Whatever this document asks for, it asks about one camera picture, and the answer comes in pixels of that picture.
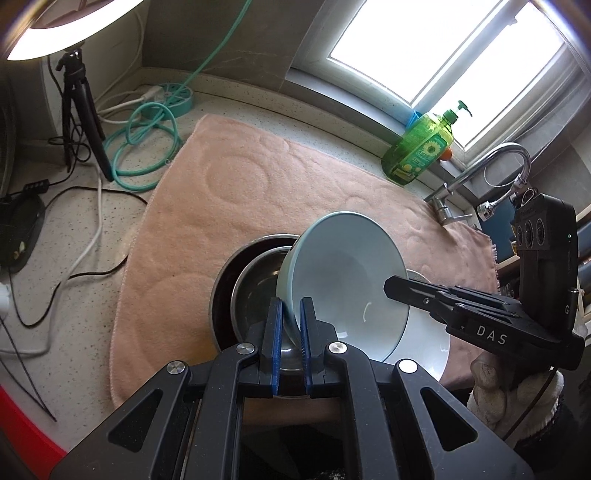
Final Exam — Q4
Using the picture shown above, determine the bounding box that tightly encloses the white plate with grey leaves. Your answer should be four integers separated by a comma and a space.
383, 270, 451, 384

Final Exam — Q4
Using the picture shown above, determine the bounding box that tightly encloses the chrome faucet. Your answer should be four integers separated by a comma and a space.
424, 143, 533, 226

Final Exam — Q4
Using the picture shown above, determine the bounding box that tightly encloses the red steel bowl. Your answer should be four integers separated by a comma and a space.
230, 246, 305, 372

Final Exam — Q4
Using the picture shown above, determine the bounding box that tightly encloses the white cable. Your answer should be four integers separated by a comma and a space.
0, 171, 105, 358

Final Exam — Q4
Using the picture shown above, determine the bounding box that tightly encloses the person's right hand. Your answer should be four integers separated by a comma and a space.
466, 360, 566, 437

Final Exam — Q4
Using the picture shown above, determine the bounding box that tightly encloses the black tripod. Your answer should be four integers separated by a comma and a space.
55, 48, 114, 182

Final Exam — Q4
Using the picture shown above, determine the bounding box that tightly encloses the light blue ceramic bowl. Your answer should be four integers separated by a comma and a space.
276, 211, 411, 363

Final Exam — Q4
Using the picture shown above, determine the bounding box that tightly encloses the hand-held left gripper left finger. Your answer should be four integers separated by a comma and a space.
50, 298, 283, 480

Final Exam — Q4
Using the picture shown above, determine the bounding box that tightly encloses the green dish soap bottle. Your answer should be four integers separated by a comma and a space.
381, 99, 474, 186

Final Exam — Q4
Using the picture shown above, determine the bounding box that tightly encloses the pink towel mat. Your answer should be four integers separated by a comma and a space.
110, 114, 499, 407

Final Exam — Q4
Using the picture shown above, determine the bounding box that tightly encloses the large steel bowl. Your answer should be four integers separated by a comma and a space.
209, 234, 305, 398

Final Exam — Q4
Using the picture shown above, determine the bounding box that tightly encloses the window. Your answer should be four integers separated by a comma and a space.
286, 0, 583, 158

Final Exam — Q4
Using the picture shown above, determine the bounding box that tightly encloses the teal hose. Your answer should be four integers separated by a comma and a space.
104, 0, 252, 191

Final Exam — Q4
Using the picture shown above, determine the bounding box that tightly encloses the chrome sprayer with flexible hose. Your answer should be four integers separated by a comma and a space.
477, 175, 527, 220

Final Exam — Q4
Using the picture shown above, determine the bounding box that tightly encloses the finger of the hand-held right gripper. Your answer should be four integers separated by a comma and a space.
434, 285, 522, 318
384, 275, 513, 325

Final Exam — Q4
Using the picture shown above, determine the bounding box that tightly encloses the ring light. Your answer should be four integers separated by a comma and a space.
7, 0, 146, 62

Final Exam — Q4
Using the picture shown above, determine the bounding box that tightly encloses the red object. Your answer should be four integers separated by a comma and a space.
0, 385, 63, 467

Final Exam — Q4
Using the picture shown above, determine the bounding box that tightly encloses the blue knife holder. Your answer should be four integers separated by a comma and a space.
478, 212, 515, 241

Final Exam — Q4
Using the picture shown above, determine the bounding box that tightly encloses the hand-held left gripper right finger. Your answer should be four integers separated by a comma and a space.
299, 296, 539, 480

